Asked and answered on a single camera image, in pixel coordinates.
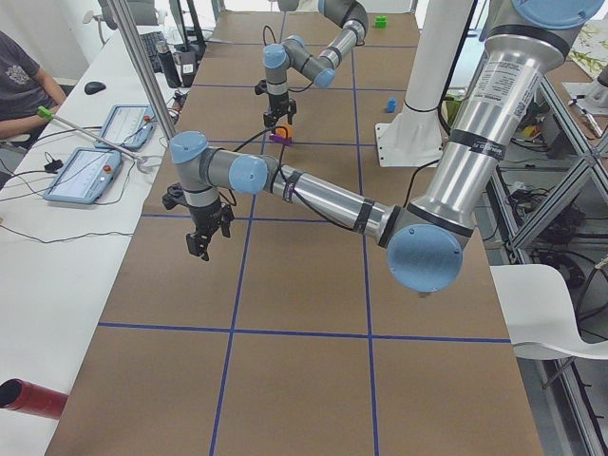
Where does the far teach pendant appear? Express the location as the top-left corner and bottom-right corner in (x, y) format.
(99, 104), (155, 151)

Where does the black computer mouse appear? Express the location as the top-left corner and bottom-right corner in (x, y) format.
(84, 81), (106, 95)

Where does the orange trapezoid block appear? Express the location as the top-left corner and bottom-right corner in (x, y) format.
(275, 123), (293, 139)

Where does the aluminium frame post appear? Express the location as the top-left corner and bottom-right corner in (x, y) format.
(108, 0), (176, 142)

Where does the white camera mast base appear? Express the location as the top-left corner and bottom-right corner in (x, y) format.
(375, 0), (477, 167)

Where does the red cylinder bottle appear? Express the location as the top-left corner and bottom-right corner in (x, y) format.
(1, 378), (68, 420)

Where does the green two-stud block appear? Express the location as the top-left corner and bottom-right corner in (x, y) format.
(373, 15), (388, 29)

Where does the teach pendant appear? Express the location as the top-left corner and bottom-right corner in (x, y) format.
(99, 104), (155, 151)
(43, 147), (123, 204)

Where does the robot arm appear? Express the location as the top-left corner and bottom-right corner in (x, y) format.
(255, 0), (369, 129)
(162, 1), (601, 293)

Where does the black keyboard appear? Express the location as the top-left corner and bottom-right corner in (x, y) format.
(140, 31), (164, 73)

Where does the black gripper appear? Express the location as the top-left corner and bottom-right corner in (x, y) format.
(162, 183), (235, 261)
(254, 79), (296, 126)

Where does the seated person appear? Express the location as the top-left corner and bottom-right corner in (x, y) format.
(1, 32), (67, 149)

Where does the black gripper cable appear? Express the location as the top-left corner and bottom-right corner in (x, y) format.
(222, 125), (333, 224)

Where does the purple trapezoid block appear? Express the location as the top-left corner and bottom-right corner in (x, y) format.
(269, 134), (292, 145)

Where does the metal rod green tip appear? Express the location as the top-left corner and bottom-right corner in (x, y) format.
(37, 106), (158, 173)

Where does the near teach pendant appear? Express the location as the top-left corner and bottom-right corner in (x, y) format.
(43, 147), (123, 204)

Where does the black water bottle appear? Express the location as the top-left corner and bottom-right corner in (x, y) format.
(156, 40), (181, 88)

